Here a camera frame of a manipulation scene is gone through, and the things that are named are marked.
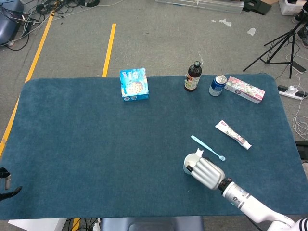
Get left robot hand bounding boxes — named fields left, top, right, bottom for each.
left=0, top=167, right=23, bottom=202

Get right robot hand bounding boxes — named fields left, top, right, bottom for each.
left=185, top=156, right=227, bottom=191

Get white cup with ears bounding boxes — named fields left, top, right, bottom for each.
left=183, top=148, right=205, bottom=174

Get light blue toothbrush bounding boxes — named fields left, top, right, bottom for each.
left=191, top=135, right=226, bottom=162

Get white floral toothpaste tube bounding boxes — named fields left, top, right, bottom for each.
left=215, top=120, right=253, bottom=151

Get floral long box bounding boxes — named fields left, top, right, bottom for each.
left=224, top=76, right=266, bottom=104

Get white box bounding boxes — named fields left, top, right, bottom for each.
left=8, top=218, right=67, bottom=231

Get blue grey robot torso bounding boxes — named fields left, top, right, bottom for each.
left=100, top=216, right=205, bottom=231

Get blue soda can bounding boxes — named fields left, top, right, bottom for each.
left=208, top=74, right=228, bottom=97

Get brown tea bottle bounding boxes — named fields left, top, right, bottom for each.
left=184, top=61, right=203, bottom=92

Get black equipment block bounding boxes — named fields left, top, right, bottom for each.
left=295, top=140, right=308, bottom=159

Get blue table mat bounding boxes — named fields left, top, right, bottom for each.
left=0, top=74, right=304, bottom=221

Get white power strip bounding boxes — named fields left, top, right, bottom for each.
left=278, top=85, right=308, bottom=101

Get blue snack box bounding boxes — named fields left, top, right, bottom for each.
left=119, top=68, right=150, bottom=102

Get dark blue machine base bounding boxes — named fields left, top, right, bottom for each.
left=0, top=0, right=25, bottom=45

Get black tripod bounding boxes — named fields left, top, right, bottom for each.
left=243, top=4, right=308, bottom=79

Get bystander person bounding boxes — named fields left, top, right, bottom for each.
left=292, top=9, right=308, bottom=48

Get silver aluminium rails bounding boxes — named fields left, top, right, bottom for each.
left=155, top=0, right=244, bottom=15

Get black stand base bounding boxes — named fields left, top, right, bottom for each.
left=242, top=0, right=272, bottom=15

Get white plastic basket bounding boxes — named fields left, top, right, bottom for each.
left=279, top=0, right=305, bottom=16

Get white coiled cable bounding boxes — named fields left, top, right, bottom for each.
left=286, top=52, right=308, bottom=140

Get black floor cable pile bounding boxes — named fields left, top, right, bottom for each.
left=21, top=0, right=101, bottom=20

